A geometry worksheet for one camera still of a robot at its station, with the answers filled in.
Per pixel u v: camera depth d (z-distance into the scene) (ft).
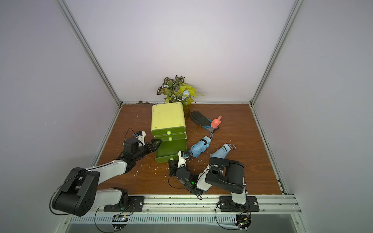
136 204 2.40
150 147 2.60
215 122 3.50
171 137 2.82
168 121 2.68
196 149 2.88
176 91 3.41
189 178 2.09
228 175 1.55
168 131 2.64
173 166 2.47
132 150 2.31
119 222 2.34
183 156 2.44
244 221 2.28
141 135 2.71
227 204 2.38
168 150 2.87
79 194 1.39
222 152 2.89
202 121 3.51
